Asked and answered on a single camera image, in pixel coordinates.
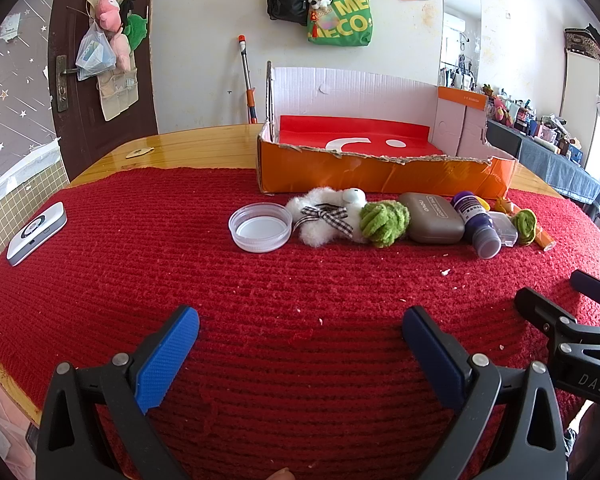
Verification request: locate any pink plush toy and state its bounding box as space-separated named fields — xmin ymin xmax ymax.
xmin=96 ymin=0 xmax=132 ymax=71

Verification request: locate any yellow-haired doll figure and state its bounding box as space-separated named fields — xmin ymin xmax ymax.
xmin=494 ymin=197 xmax=523 ymax=218

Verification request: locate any side table with blue cloth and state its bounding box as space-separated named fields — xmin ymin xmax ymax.
xmin=486 ymin=119 xmax=600 ymax=211

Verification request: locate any row of bottles and jars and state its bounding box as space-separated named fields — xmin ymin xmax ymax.
xmin=480 ymin=82 xmax=588 ymax=161

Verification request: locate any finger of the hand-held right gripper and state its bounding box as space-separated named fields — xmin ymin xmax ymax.
xmin=570 ymin=269 xmax=600 ymax=309
xmin=514 ymin=287 xmax=600 ymax=356

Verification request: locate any mop pole with orange grip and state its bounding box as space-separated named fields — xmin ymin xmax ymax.
xmin=237 ymin=34 xmax=258 ymax=125

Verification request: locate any purple bottle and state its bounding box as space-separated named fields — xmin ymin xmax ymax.
xmin=450 ymin=191 xmax=502 ymax=259

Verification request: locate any dark brown door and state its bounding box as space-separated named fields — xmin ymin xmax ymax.
xmin=47 ymin=0 xmax=160 ymax=183

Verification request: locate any small green yarn ball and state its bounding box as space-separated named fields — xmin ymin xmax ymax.
xmin=511 ymin=208 xmax=538 ymax=246

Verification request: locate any beige hanging organizer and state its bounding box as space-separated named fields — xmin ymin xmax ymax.
xmin=96 ymin=67 xmax=140 ymax=122

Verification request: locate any clear plastic lid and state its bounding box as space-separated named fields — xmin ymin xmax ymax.
xmin=228 ymin=202 xmax=293 ymax=253

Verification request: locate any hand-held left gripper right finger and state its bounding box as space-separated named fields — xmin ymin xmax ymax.
xmin=401 ymin=305 xmax=568 ymax=480

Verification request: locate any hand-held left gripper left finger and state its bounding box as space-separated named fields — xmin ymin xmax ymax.
xmin=36 ymin=305 xmax=201 ymax=480

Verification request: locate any red knitted blanket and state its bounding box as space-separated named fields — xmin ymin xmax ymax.
xmin=0 ymin=166 xmax=600 ymax=480

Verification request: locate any red printed paper bag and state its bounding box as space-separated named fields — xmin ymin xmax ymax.
xmin=279 ymin=115 xmax=448 ymax=158

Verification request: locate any green tote bag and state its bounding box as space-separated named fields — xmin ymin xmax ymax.
xmin=307 ymin=0 xmax=374 ymax=48

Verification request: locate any grey-brown plastic case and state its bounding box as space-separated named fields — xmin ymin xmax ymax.
xmin=399 ymin=192 xmax=466 ymax=245

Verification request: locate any white plush bunny hair clip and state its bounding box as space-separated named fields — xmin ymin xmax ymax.
xmin=285 ymin=186 xmax=368 ymax=247

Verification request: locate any white paper note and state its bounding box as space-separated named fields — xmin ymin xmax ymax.
xmin=0 ymin=12 xmax=23 ymax=43

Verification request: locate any red tassel charm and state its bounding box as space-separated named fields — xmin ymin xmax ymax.
xmin=307 ymin=10 xmax=331 ymax=42

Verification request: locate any orange cardboard box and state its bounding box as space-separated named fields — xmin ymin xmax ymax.
xmin=256 ymin=60 xmax=518 ymax=200

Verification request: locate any clear plastic bag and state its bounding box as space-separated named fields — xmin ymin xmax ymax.
xmin=75 ymin=27 xmax=117 ymax=81

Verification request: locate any wall mirror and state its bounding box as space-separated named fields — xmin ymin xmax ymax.
xmin=440 ymin=0 xmax=482 ymax=93

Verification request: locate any large green yarn ball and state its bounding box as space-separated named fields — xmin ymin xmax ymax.
xmin=358 ymin=200 xmax=411 ymax=247

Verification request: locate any white flat device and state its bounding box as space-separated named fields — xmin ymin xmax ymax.
xmin=6 ymin=202 xmax=68 ymax=267

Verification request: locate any white wardrobe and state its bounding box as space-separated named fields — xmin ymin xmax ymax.
xmin=560 ymin=25 xmax=600 ymax=171

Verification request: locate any small clear plastic box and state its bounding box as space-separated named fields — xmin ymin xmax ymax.
xmin=487 ymin=211 xmax=518 ymax=247

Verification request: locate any metal door handle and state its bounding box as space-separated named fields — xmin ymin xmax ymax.
xmin=56 ymin=55 xmax=81 ymax=112

